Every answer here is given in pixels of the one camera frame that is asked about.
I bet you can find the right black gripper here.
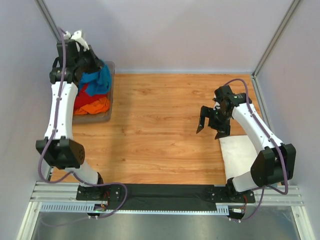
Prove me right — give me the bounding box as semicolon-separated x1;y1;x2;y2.
196;106;231;140

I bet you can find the blue t shirt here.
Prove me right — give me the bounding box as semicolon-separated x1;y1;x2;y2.
78;64;112;97

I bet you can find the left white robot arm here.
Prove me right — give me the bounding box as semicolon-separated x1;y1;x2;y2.
35;39;108;201

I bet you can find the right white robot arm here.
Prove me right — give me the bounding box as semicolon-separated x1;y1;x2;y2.
196;85;297;202

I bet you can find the red t shirt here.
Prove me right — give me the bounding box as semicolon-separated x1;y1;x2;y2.
73;83;107;110

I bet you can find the folded white t shirt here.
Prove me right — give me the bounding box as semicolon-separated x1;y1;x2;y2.
219;135;257;181

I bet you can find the orange t shirt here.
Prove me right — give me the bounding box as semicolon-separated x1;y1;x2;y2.
73;98;111;116

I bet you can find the clear plastic bin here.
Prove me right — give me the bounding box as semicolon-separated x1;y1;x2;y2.
72;60;116;125

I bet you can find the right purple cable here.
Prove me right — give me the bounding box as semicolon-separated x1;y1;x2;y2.
222;78;289;224

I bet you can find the purple cable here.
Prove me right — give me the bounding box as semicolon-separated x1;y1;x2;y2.
222;78;289;224
36;26;128;221

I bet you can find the left aluminium frame post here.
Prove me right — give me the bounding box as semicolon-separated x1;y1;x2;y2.
34;0;61;42

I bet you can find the aluminium frame post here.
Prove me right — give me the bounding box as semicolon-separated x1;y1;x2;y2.
34;0;61;42
251;0;303;79

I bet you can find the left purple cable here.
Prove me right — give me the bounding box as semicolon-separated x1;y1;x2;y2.
36;26;128;221

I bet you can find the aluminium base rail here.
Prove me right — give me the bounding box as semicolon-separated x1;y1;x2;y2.
30;181;79;202

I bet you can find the right aluminium frame post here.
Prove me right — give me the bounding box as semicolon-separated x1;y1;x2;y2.
251;0;303;79

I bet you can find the slotted grey cable duct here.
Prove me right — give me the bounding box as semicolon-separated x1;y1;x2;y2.
39;202;107;213

